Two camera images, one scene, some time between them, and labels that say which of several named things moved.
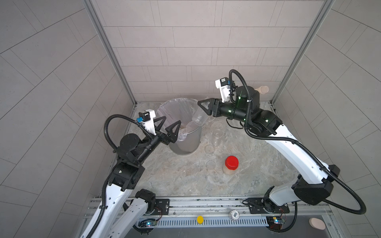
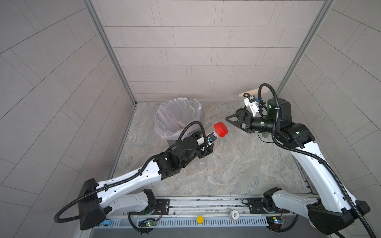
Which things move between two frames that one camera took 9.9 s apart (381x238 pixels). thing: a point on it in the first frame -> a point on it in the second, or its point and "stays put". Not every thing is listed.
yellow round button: x=200 y=219 stays put
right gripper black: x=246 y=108 -> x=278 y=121
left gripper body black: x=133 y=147 -> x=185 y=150
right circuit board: x=275 y=222 stays put
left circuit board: x=148 y=223 stays put
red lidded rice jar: x=231 y=165 -> x=221 y=129
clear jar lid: x=211 y=164 stays put
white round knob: x=235 y=214 stays put
